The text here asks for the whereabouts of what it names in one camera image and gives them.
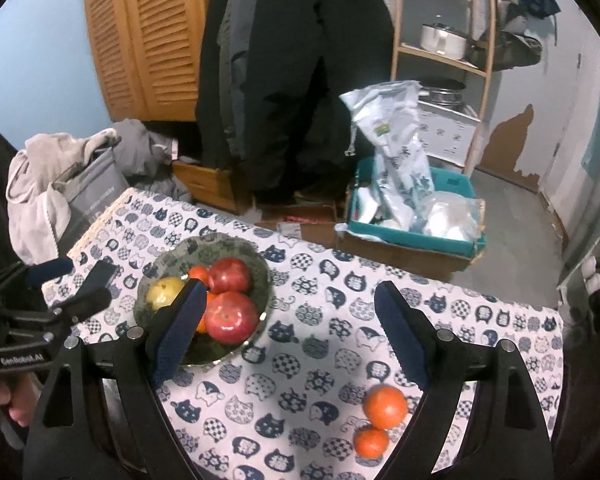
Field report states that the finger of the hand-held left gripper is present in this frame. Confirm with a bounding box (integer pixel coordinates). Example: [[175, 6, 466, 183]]
[[10, 286, 113, 333], [0, 257, 75, 293]]

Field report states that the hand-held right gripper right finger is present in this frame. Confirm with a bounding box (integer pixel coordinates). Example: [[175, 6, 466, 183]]
[[374, 281, 557, 480]]

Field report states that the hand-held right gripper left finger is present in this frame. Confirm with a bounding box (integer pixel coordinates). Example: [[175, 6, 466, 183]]
[[25, 280, 208, 480]]

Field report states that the yellow green pear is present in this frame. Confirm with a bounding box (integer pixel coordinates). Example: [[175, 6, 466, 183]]
[[146, 277, 187, 312]]

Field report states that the red apple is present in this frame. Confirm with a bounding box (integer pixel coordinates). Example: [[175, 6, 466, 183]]
[[204, 291, 260, 345], [208, 258, 254, 294]]

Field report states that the cat pattern ceramic bowl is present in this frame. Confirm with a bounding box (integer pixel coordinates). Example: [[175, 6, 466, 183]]
[[134, 235, 271, 366]]

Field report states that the person's left hand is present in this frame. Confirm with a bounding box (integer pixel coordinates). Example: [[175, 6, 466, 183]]
[[0, 372, 37, 433]]

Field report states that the black smartphone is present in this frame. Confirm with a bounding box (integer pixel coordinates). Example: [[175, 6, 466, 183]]
[[82, 260, 122, 292]]

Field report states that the cat print tablecloth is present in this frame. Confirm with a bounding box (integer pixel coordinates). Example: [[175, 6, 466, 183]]
[[45, 187, 566, 480]]

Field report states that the brown cardboard box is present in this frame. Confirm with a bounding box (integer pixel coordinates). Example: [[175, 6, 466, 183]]
[[334, 224, 477, 282]]

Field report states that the grey tote bag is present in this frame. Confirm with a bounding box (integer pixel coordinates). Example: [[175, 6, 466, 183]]
[[55, 147, 131, 243]]

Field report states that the light grey hoodie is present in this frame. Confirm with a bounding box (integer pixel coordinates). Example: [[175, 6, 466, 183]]
[[6, 130, 122, 263]]

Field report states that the teal plastic basket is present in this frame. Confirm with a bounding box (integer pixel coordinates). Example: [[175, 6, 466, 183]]
[[346, 156, 488, 259]]

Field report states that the clear plastic bag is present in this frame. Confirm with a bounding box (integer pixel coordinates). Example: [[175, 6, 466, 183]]
[[422, 194, 487, 244]]

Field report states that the dark grey garment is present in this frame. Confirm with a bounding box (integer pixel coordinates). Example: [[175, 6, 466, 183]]
[[114, 119, 193, 201]]

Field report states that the wooden drawer box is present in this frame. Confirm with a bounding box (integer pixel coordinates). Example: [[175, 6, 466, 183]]
[[172, 159, 252, 217]]

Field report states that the white printed plastic bag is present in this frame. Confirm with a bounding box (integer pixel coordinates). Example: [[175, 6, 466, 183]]
[[339, 80, 437, 232]]

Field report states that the white drawer cabinet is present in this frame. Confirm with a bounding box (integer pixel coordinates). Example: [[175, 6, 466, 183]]
[[420, 105, 482, 167]]

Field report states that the metal pot with black lid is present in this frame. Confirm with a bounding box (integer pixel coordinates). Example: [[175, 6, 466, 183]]
[[418, 77, 469, 109]]

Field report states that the wooden louvered cabinet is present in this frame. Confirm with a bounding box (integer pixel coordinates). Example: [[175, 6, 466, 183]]
[[82, 0, 217, 123]]

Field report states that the wooden shelf rack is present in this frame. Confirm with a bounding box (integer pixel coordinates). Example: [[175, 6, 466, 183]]
[[392, 0, 497, 177]]

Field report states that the black hanging jacket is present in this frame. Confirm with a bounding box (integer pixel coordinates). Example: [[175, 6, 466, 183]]
[[195, 0, 396, 207]]

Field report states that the white cooking pot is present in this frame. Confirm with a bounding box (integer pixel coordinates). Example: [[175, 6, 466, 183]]
[[420, 22, 469, 59]]

